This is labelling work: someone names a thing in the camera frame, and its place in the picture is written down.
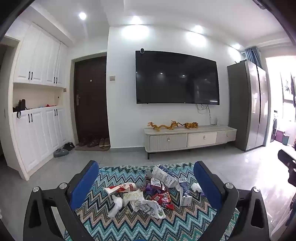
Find black bag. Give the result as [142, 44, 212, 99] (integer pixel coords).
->
[13, 99, 29, 118]

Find dark brown entrance door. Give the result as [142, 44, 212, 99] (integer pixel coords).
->
[73, 55, 111, 147]

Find clear plastic bag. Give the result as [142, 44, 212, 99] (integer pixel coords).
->
[135, 170, 154, 193]

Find grey steel refrigerator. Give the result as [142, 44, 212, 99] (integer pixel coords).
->
[227, 60, 270, 152]

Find white blue milk carton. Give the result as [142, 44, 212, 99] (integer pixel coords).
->
[151, 164, 179, 189]

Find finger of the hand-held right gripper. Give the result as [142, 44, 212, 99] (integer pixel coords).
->
[278, 149, 296, 168]

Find black wall television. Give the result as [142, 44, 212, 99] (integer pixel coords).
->
[135, 50, 220, 106]

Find black cable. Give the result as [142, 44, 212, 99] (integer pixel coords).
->
[196, 104, 219, 126]

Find brown door mat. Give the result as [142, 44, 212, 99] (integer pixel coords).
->
[75, 145, 111, 151]

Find zigzag patterned knitted blanket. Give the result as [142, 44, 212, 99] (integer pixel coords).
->
[63, 162, 240, 241]

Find white green printed bag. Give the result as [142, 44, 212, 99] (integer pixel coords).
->
[122, 189, 166, 219]

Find white television cabinet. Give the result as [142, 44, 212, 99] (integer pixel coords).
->
[143, 125, 238, 160]

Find red snack packet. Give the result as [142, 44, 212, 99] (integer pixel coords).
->
[151, 191, 175, 210]

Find grey slippers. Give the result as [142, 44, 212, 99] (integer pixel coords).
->
[54, 148, 69, 158]

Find hanging dark clothes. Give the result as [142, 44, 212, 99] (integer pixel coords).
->
[290, 74, 296, 102]

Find crumpled white blue carton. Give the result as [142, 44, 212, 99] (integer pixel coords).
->
[177, 177, 193, 207]

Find blue curtain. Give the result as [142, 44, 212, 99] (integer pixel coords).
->
[245, 47, 263, 67]

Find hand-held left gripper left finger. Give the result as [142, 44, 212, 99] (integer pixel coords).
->
[23, 160, 100, 241]

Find purple wrapper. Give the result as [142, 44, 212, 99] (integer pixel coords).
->
[145, 182, 166, 194]

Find red white snack wrapper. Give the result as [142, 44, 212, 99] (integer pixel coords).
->
[103, 182, 137, 195]

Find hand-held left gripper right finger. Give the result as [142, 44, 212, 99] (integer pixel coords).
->
[194, 160, 270, 241]

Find white washing machine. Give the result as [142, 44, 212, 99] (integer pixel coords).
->
[270, 109, 281, 142]

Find white plastic bag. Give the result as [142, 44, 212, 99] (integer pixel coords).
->
[108, 195, 123, 218]

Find white built-in cabinet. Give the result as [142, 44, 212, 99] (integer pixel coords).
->
[5, 22, 75, 181]

